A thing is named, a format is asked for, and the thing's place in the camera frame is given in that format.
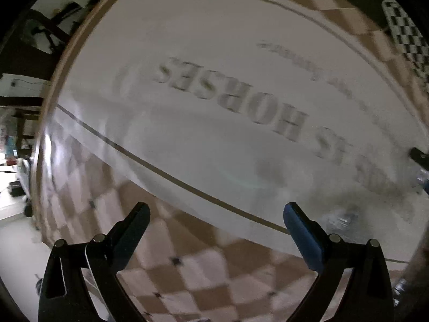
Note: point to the brown checked tablecloth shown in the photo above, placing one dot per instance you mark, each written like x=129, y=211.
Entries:
x=201, y=124

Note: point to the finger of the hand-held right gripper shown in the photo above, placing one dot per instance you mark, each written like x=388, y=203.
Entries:
x=420, y=157
x=425, y=184

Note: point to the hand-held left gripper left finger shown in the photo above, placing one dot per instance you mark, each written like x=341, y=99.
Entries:
x=132, y=231

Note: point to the dark wooden chair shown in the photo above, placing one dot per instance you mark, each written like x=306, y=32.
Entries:
x=20, y=67

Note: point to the black white checkered blanket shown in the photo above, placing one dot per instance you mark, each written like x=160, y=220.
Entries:
x=407, y=37

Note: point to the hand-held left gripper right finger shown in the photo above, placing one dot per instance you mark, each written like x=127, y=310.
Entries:
x=303, y=238

